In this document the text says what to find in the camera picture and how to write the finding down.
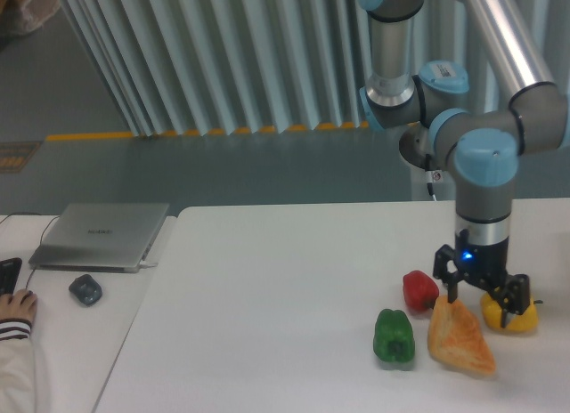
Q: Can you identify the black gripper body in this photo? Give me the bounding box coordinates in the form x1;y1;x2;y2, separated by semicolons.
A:
453;237;509;291

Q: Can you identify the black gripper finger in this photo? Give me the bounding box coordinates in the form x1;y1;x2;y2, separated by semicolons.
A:
433;244;463;303
489;274;531;328

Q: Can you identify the orange triangular bread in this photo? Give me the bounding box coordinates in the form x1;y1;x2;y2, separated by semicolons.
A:
427;296;496;376

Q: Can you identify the white sleeved forearm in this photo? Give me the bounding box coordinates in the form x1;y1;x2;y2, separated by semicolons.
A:
1;319;36;412

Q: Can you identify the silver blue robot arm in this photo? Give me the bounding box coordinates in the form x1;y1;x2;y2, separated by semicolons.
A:
357;0;569;327

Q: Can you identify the person's hand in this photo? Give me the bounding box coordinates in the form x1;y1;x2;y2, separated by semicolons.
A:
0;293;37;327

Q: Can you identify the yellow bell pepper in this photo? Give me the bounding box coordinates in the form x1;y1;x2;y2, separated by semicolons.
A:
480;293;539;334

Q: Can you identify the red bell pepper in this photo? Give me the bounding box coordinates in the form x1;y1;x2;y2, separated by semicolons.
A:
403;270;440;313

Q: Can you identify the green bell pepper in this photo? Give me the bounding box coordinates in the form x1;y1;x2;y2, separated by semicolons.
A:
373;309;415;363

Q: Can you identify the silver closed laptop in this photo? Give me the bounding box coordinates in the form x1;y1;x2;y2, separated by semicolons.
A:
28;203;169;273

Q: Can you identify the white folding screen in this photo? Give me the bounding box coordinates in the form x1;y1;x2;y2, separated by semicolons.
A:
59;0;569;153

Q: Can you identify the black keyboard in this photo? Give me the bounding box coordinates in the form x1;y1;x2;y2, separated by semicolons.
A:
0;257;22;296

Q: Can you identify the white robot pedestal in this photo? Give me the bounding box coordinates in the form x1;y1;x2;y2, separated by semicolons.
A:
409;166;455;201

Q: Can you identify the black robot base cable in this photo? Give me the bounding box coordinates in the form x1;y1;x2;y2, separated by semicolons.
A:
425;152;438;202

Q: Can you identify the black mouse cable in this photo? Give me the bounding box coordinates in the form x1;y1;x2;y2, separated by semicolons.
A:
0;211;61;294

